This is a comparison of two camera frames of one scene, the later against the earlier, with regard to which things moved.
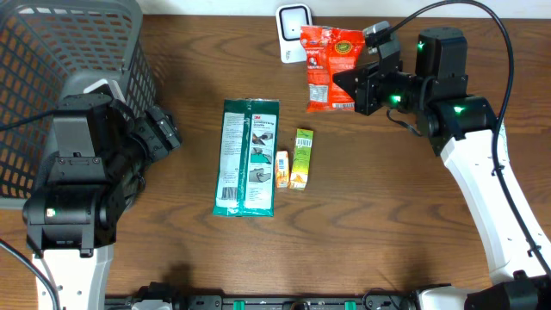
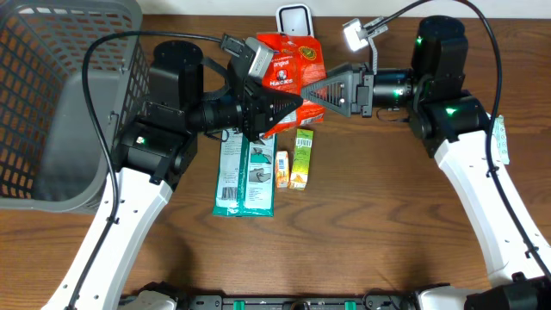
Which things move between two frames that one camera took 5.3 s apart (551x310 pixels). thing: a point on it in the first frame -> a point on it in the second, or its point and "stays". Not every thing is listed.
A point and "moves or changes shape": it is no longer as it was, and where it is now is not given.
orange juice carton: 281,170 stays
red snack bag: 329,51 moves or changes shape
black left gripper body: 153,140 -> 253,112
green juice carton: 301,157 stays
